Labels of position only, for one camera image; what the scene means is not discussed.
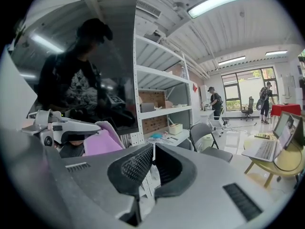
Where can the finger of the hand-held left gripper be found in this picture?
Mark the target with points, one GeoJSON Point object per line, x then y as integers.
{"type": "Point", "coordinates": [76, 128]}

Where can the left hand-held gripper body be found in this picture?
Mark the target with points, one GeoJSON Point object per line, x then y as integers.
{"type": "Point", "coordinates": [44, 120]}

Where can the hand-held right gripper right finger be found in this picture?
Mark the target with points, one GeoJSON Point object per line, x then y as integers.
{"type": "Point", "coordinates": [177, 173]}

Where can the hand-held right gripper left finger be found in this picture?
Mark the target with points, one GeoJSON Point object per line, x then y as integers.
{"type": "Point", "coordinates": [129, 173]}

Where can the pink cloth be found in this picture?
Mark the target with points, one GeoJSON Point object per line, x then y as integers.
{"type": "Point", "coordinates": [102, 144]}

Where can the beige box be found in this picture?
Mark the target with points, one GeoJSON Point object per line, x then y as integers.
{"type": "Point", "coordinates": [175, 129]}

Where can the grey folding chair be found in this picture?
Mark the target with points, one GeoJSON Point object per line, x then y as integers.
{"type": "Point", "coordinates": [202, 132]}

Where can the white metal shelving unit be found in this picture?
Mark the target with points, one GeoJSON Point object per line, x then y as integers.
{"type": "Point", "coordinates": [164, 112]}

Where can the white office chair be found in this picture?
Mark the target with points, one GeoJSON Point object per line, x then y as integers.
{"type": "Point", "coordinates": [218, 123]}

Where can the silver laptop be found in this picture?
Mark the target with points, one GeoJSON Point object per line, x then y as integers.
{"type": "Point", "coordinates": [264, 150]}

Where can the black office chair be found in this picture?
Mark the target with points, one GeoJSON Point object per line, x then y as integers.
{"type": "Point", "coordinates": [250, 105]}

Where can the large framed window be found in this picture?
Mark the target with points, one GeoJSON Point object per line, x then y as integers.
{"type": "Point", "coordinates": [247, 87]}

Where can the yellow round table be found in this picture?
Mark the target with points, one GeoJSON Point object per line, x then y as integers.
{"type": "Point", "coordinates": [288, 162]}

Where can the red covered table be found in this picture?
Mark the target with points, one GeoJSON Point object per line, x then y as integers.
{"type": "Point", "coordinates": [284, 109]}

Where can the long ceiling light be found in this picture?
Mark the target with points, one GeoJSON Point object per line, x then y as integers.
{"type": "Point", "coordinates": [231, 60]}
{"type": "Point", "coordinates": [276, 53]}
{"type": "Point", "coordinates": [218, 2]}

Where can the red wall decoration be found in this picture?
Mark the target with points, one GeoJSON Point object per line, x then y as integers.
{"type": "Point", "coordinates": [195, 88]}

